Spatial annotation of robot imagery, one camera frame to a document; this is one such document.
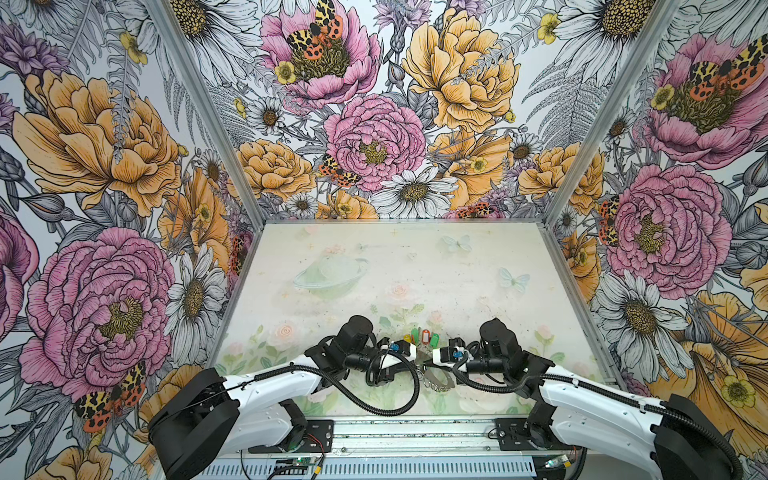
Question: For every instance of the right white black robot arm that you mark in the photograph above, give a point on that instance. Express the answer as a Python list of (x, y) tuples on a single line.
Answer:
[(668, 439)]

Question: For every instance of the white vented panel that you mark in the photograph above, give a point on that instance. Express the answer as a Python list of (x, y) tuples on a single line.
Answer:
[(515, 467)]

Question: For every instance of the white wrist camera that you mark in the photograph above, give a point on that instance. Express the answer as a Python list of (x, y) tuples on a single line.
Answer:
[(451, 354), (400, 347)]

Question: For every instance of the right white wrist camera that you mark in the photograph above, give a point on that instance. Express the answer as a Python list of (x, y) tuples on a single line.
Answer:
[(451, 354)]

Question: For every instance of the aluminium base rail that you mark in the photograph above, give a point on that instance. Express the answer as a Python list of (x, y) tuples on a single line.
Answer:
[(411, 436)]

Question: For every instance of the large metal keyring with keys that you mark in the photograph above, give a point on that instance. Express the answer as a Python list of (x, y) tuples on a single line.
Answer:
[(432, 377)]

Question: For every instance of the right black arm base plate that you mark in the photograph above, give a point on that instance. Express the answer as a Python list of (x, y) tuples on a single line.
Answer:
[(518, 434)]

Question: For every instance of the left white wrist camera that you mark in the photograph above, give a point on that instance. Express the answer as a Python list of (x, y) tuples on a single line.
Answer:
[(400, 347)]

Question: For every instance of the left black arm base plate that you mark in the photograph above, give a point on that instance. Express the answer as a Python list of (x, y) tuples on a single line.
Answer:
[(315, 437)]

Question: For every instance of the green circuit board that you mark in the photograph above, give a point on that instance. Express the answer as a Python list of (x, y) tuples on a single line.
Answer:
[(302, 467)]

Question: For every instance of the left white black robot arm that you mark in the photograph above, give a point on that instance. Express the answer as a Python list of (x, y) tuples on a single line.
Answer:
[(214, 414)]

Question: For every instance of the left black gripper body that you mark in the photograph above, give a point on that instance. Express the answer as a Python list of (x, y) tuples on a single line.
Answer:
[(386, 374)]

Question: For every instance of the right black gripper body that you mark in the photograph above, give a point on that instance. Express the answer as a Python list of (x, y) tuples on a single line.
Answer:
[(460, 375)]

